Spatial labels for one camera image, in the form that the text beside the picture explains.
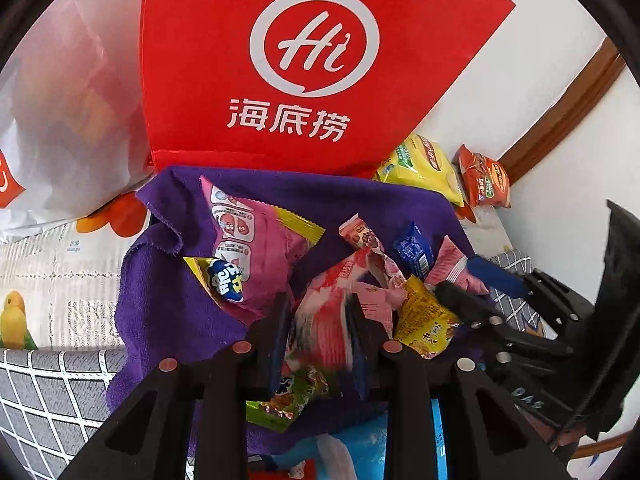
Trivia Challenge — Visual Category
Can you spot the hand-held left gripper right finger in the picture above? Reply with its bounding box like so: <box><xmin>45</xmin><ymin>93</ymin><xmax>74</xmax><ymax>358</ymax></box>
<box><xmin>345</xmin><ymin>292</ymin><xmax>571</xmax><ymax>480</ymax></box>

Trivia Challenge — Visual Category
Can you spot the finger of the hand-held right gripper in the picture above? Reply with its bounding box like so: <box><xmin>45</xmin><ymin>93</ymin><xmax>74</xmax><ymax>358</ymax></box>
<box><xmin>434</xmin><ymin>280</ymin><xmax>576</xmax><ymax>359</ymax></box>
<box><xmin>465</xmin><ymin>254</ymin><xmax>583</xmax><ymax>322</ymax></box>

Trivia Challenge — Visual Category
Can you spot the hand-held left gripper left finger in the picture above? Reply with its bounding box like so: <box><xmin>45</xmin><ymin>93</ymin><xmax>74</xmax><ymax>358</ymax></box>
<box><xmin>57</xmin><ymin>291</ymin><xmax>296</xmax><ymax>480</ymax></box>

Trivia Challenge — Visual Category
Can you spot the pink striped snack packet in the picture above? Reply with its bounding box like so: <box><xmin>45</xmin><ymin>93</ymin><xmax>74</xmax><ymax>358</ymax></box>
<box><xmin>425</xmin><ymin>235</ymin><xmax>488</xmax><ymax>296</ymax></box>

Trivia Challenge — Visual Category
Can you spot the red and white snack packet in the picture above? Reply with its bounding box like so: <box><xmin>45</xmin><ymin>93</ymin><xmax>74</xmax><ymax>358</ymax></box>
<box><xmin>286</xmin><ymin>249</ymin><xmax>396</xmax><ymax>376</ymax></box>

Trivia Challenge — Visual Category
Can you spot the light pink snack packet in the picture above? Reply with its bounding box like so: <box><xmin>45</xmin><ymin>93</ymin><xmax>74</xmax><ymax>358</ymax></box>
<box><xmin>357</xmin><ymin>280</ymin><xmax>406</xmax><ymax>338</ymax></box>

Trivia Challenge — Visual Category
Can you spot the green chicken print snack packet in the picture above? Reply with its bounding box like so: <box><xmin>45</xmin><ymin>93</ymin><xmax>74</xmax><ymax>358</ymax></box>
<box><xmin>245</xmin><ymin>362</ymin><xmax>333</xmax><ymax>433</ymax></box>

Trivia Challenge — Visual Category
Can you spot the small yellow snack packet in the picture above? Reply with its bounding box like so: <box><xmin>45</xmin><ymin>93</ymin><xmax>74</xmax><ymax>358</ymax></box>
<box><xmin>392</xmin><ymin>275</ymin><xmax>461</xmax><ymax>361</ymax></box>

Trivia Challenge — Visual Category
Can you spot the small blue snack packet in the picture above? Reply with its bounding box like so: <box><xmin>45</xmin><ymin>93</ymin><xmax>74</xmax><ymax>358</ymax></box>
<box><xmin>392</xmin><ymin>221</ymin><xmax>433</xmax><ymax>281</ymax></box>

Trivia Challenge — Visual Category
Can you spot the pink and purple snack packet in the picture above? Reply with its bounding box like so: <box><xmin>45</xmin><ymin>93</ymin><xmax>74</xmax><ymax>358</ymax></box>
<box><xmin>182</xmin><ymin>175</ymin><xmax>326</xmax><ymax>326</ymax></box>

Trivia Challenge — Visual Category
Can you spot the orange chips bag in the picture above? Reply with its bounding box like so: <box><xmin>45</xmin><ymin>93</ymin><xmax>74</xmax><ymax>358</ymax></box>
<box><xmin>452</xmin><ymin>144</ymin><xmax>513</xmax><ymax>210</ymax></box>

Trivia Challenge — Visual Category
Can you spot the white plastic wrapper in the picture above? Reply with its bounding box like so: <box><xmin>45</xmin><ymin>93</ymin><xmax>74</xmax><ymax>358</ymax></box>
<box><xmin>312</xmin><ymin>432</ymin><xmax>358</xmax><ymax>480</ymax></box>

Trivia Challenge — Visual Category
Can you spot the purple towel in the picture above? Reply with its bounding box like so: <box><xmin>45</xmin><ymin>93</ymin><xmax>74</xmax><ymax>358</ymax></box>
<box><xmin>105</xmin><ymin>165</ymin><xmax>481</xmax><ymax>456</ymax></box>

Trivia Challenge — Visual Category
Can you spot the yellow chips bag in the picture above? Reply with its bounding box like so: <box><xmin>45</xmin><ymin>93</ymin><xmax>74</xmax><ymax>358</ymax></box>
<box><xmin>372</xmin><ymin>134</ymin><xmax>466</xmax><ymax>207</ymax></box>

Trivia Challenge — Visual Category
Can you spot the brown wooden trim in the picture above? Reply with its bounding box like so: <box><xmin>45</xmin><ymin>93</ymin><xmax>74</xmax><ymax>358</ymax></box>
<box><xmin>497</xmin><ymin>37</ymin><xmax>626</xmax><ymax>183</ymax></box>

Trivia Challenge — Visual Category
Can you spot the grey checked blanket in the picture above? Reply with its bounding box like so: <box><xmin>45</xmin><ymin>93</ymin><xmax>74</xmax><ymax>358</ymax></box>
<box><xmin>0</xmin><ymin>247</ymin><xmax>546</xmax><ymax>480</ymax></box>

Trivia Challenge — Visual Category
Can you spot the red paper bag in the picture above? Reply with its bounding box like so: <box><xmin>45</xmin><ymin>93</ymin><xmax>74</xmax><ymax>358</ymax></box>
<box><xmin>139</xmin><ymin>0</ymin><xmax>517</xmax><ymax>178</ymax></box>

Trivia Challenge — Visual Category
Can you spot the white plastic shopping bag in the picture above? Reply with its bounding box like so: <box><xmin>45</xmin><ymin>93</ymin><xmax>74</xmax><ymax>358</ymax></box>
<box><xmin>0</xmin><ymin>0</ymin><xmax>156</xmax><ymax>241</ymax></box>

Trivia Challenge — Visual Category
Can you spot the black cable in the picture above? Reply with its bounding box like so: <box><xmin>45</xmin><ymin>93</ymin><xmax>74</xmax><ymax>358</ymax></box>
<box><xmin>547</xmin><ymin>340</ymin><xmax>613</xmax><ymax>453</ymax></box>

